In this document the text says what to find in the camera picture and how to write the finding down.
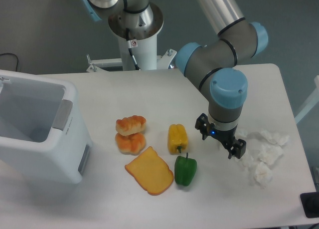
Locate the crumpled white tissue top right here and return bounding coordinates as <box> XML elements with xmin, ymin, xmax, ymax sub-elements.
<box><xmin>259</xmin><ymin>129</ymin><xmax>290</xmax><ymax>146</ymax></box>

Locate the green bell pepper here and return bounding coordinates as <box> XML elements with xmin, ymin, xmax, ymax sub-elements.
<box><xmin>174</xmin><ymin>153</ymin><xmax>197</xmax><ymax>187</ymax></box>

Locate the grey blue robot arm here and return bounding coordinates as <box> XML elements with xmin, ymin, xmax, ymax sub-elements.
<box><xmin>82</xmin><ymin>0</ymin><xmax>268</xmax><ymax>158</ymax></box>

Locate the square toast bread slice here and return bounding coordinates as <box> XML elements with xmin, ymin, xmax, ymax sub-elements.
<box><xmin>125</xmin><ymin>146</ymin><xmax>174</xmax><ymax>196</ymax></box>

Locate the black cable on floor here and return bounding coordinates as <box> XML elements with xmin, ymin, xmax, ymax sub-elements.
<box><xmin>0</xmin><ymin>53</ymin><xmax>19</xmax><ymax>70</ymax></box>

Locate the braided bread roll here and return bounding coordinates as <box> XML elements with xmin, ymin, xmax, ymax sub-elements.
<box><xmin>116</xmin><ymin>115</ymin><xmax>147</xmax><ymax>136</ymax></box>
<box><xmin>115</xmin><ymin>133</ymin><xmax>146</xmax><ymax>155</ymax></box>

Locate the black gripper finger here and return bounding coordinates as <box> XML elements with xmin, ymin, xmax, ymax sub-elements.
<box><xmin>195</xmin><ymin>113</ymin><xmax>209</xmax><ymax>140</ymax></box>
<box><xmin>227</xmin><ymin>139</ymin><xmax>246</xmax><ymax>159</ymax></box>

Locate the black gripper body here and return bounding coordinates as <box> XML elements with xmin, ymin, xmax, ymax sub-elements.
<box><xmin>207</xmin><ymin>116</ymin><xmax>237</xmax><ymax>149</ymax></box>

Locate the black device at edge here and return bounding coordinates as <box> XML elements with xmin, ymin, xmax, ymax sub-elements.
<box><xmin>300</xmin><ymin>192</ymin><xmax>319</xmax><ymax>219</ymax></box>

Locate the yellow bell pepper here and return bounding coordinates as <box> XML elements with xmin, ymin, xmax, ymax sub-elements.
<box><xmin>167</xmin><ymin>124</ymin><xmax>188</xmax><ymax>154</ymax></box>

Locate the crumpled white tissue bottom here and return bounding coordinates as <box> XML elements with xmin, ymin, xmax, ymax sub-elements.
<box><xmin>253</xmin><ymin>162</ymin><xmax>273</xmax><ymax>189</ymax></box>

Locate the crumpled white tissue top left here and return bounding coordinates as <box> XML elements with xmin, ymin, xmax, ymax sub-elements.
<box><xmin>235</xmin><ymin>128</ymin><xmax>248</xmax><ymax>138</ymax></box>

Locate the white frame at right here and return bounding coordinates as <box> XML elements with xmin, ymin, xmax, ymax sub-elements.
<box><xmin>295</xmin><ymin>75</ymin><xmax>319</xmax><ymax>124</ymax></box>

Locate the white plastic bin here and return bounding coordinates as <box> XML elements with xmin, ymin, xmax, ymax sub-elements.
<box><xmin>0</xmin><ymin>70</ymin><xmax>93</xmax><ymax>184</ymax></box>

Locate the crumpled white tissue middle right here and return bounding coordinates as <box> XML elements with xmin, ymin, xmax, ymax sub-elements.
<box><xmin>258</xmin><ymin>144</ymin><xmax>283</xmax><ymax>166</ymax></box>

